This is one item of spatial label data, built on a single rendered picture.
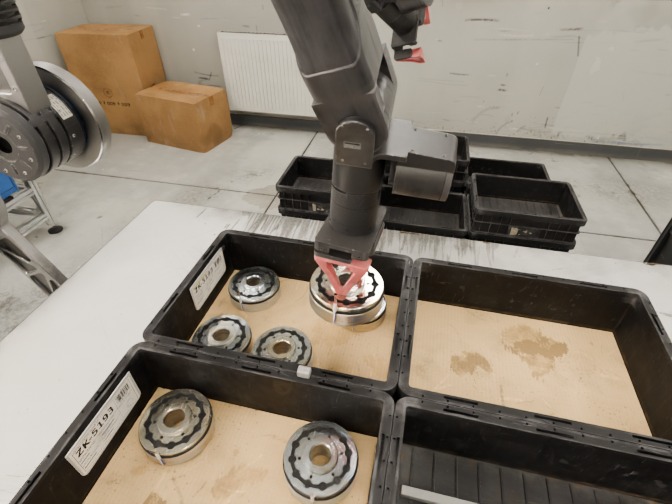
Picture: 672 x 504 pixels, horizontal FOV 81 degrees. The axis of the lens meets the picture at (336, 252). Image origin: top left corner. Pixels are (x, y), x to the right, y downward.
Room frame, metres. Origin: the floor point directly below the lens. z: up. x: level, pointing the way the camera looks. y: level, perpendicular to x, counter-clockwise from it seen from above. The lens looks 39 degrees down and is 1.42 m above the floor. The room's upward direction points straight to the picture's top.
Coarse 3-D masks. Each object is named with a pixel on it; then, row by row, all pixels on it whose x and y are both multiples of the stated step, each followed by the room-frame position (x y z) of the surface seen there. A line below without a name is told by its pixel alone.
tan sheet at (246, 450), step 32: (224, 416) 0.32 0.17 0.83; (256, 416) 0.32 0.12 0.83; (128, 448) 0.27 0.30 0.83; (224, 448) 0.27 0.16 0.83; (256, 448) 0.27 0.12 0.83; (128, 480) 0.22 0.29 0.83; (160, 480) 0.22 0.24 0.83; (192, 480) 0.22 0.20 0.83; (224, 480) 0.22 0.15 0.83; (256, 480) 0.22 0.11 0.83
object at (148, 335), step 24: (216, 240) 0.64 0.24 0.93; (264, 240) 0.64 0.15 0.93; (288, 240) 0.64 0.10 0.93; (408, 264) 0.56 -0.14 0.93; (408, 288) 0.50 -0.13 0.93; (168, 312) 0.45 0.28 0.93; (144, 336) 0.39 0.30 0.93; (240, 360) 0.35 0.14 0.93; (264, 360) 0.35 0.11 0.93; (360, 384) 0.31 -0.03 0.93; (384, 384) 0.31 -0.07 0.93
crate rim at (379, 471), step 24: (120, 360) 0.35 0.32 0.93; (192, 360) 0.35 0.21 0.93; (216, 360) 0.35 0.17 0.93; (312, 384) 0.31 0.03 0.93; (336, 384) 0.31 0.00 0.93; (96, 408) 0.28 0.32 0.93; (384, 408) 0.27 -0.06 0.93; (72, 432) 0.24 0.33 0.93; (384, 432) 0.24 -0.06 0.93; (48, 456) 0.21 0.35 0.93; (384, 456) 0.21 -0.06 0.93; (384, 480) 0.19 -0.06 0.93
